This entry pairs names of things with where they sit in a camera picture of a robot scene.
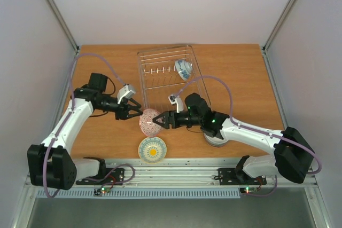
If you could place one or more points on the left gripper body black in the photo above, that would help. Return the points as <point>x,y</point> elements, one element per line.
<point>119,114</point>

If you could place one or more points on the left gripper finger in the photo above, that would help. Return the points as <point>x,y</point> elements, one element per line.
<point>131,113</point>
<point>135,104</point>

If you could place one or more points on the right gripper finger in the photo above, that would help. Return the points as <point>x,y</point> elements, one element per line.
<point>164,125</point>
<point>163,117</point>

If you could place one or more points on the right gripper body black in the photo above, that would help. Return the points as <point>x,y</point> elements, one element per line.
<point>170,119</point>

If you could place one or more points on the pink patterned bowl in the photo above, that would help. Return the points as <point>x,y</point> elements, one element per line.
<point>146,124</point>

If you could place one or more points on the yellow patterned bowl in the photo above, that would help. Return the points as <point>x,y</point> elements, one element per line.
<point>152,150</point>

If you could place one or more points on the white upturned bowl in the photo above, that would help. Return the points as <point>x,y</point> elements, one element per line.
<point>218,137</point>

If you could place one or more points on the blue floral white bowl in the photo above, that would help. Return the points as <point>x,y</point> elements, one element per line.
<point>184,69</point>

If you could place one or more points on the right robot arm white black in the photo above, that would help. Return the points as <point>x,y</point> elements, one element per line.
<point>287,152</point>

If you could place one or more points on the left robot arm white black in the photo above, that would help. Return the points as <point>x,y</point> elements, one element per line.
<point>50,164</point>

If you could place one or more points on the bowl under white bowl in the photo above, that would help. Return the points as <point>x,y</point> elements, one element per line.
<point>217,143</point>

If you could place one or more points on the left circuit board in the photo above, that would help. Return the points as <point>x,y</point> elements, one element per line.
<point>101,191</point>

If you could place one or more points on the circuit board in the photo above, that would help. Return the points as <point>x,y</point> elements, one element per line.
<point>101,191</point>
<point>248,190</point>

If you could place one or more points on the right circuit board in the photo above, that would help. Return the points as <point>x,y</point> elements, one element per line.
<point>248,190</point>

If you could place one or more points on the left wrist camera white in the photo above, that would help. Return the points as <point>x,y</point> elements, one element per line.
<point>126,92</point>

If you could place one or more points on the wire dish rack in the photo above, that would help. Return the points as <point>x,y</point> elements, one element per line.
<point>159,77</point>

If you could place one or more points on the aluminium frame rails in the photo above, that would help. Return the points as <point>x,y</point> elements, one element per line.
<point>189,160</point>

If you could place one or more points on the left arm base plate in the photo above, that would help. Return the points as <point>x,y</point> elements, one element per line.
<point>115,177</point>

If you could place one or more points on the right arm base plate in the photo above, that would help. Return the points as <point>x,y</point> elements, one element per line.
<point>228,176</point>

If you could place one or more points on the grey slotted cable duct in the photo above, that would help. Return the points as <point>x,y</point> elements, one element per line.
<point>152,193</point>

